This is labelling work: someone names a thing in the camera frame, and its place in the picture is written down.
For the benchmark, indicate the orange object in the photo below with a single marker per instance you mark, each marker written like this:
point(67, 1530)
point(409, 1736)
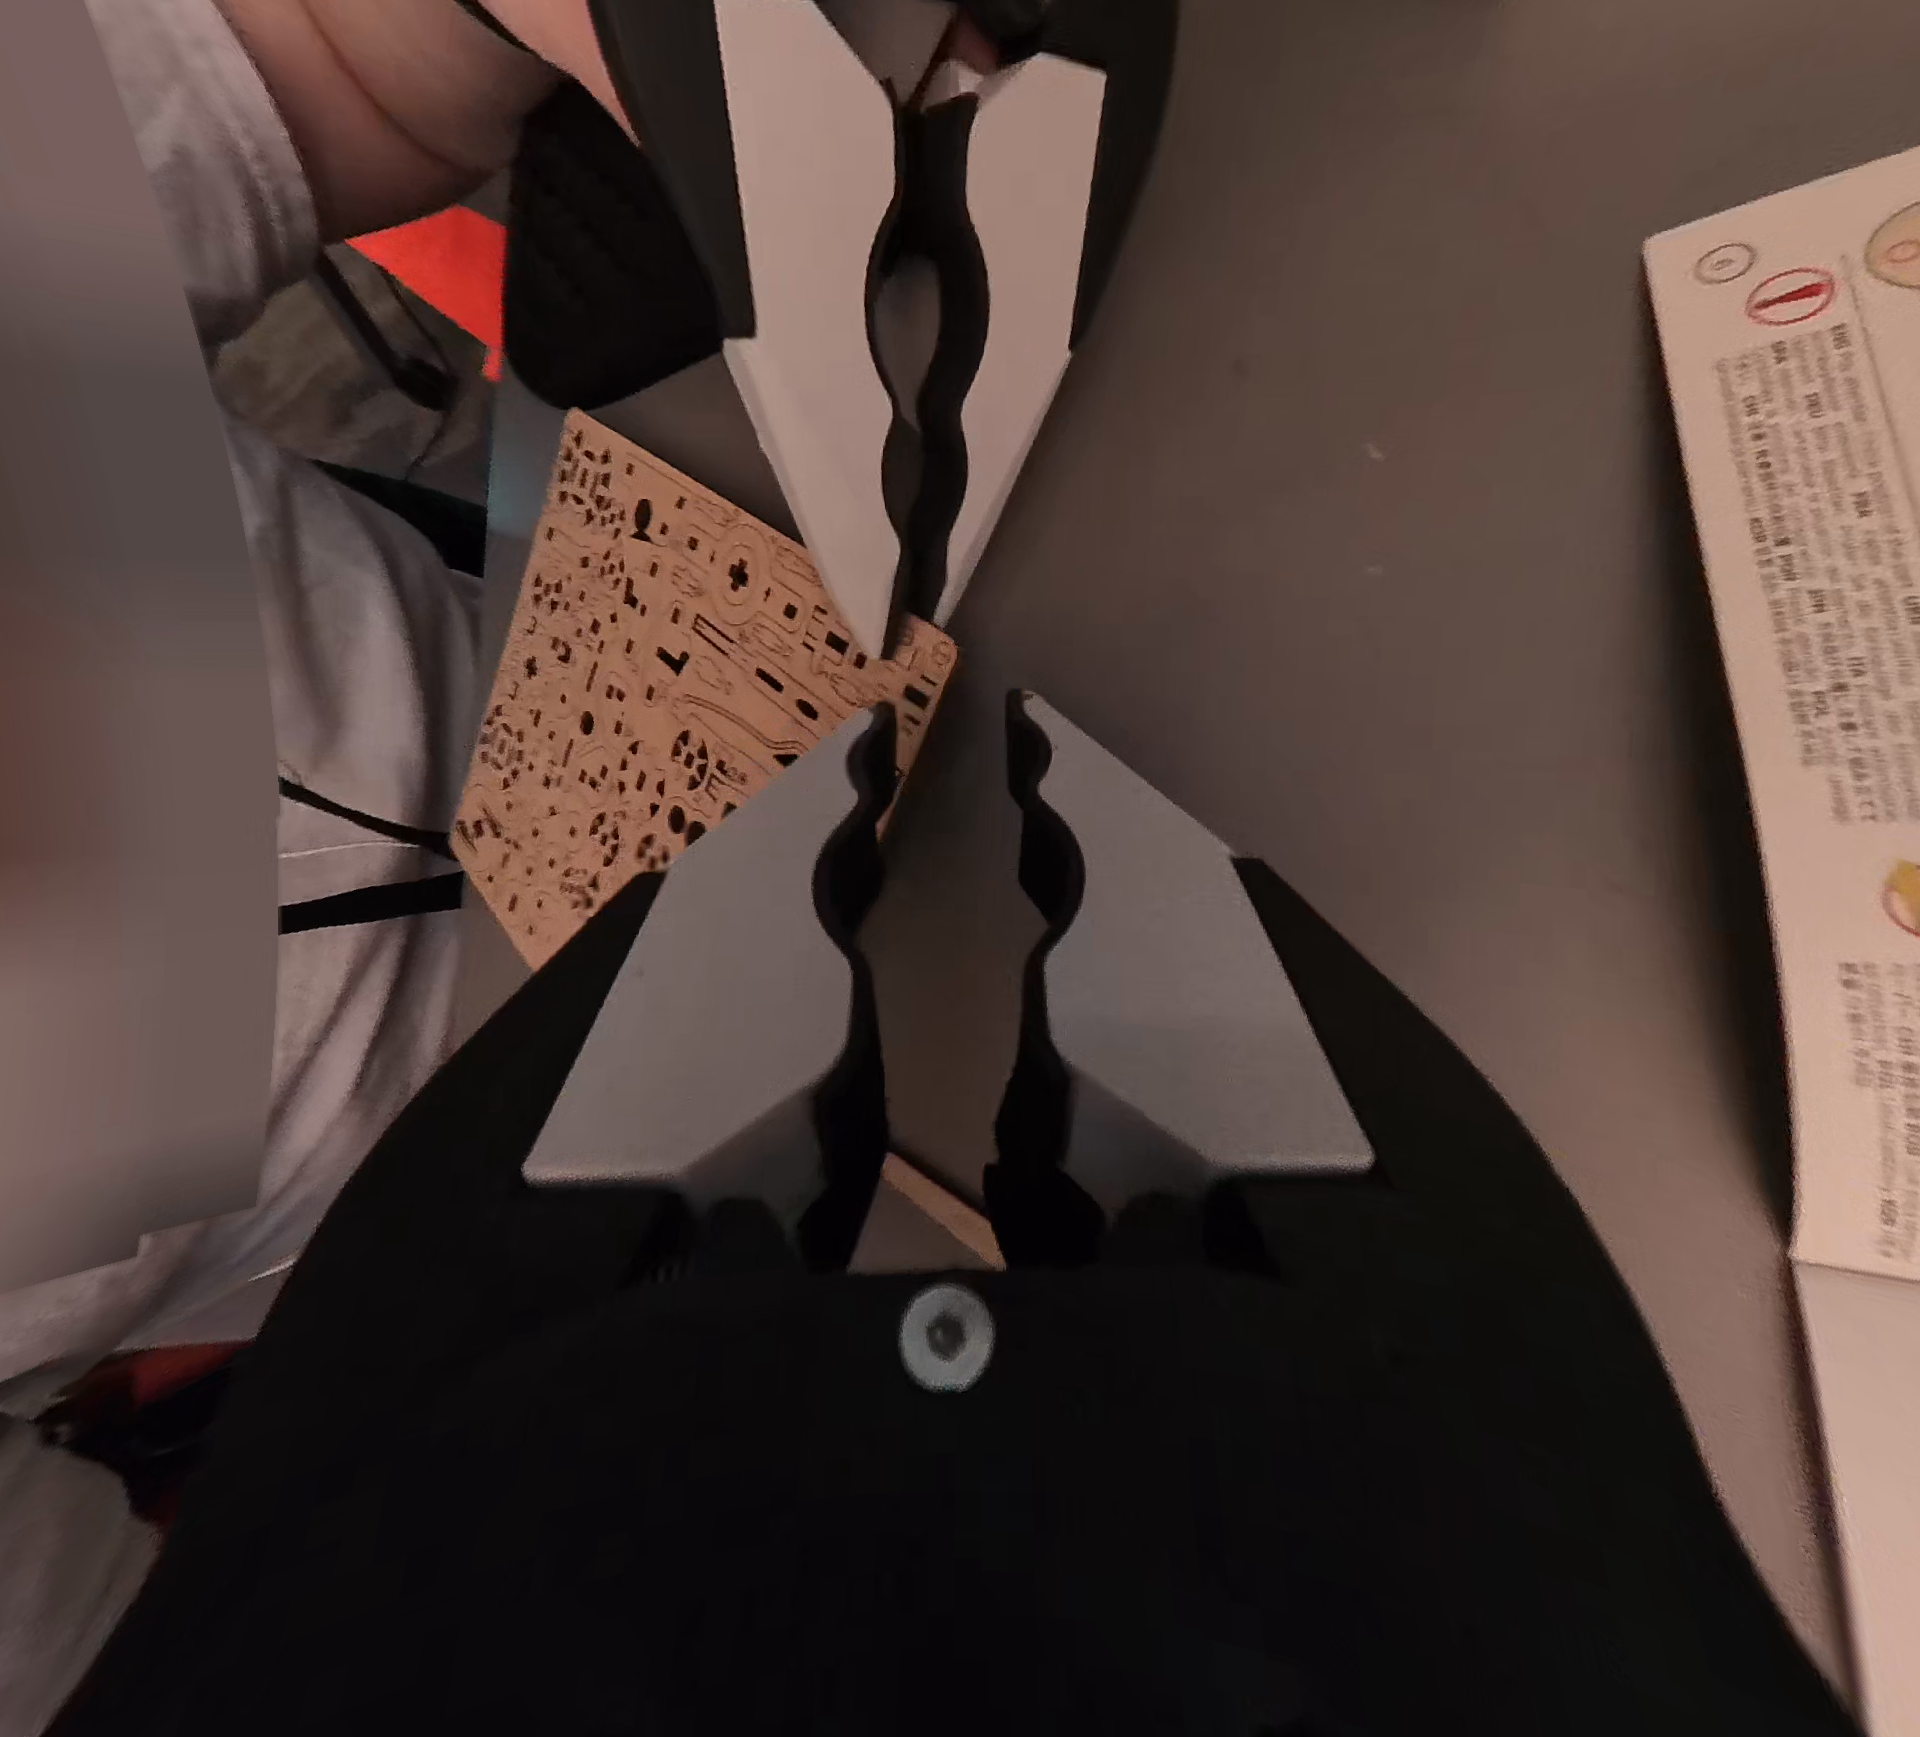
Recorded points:
point(450, 266)

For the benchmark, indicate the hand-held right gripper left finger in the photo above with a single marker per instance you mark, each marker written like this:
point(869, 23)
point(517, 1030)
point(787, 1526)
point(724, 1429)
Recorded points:
point(721, 1018)

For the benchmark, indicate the laser-cut wooden parts sheet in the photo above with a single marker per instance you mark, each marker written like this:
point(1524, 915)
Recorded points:
point(661, 657)

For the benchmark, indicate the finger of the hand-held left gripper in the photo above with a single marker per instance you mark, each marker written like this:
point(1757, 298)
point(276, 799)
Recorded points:
point(1043, 236)
point(795, 236)

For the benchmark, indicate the person in white shirt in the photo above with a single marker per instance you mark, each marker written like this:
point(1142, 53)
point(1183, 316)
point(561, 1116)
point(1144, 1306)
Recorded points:
point(374, 657)

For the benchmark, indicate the printed instruction leaflet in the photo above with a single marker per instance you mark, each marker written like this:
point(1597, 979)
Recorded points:
point(1801, 566)

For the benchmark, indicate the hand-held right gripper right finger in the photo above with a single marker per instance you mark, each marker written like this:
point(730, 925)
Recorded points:
point(1200, 1018)

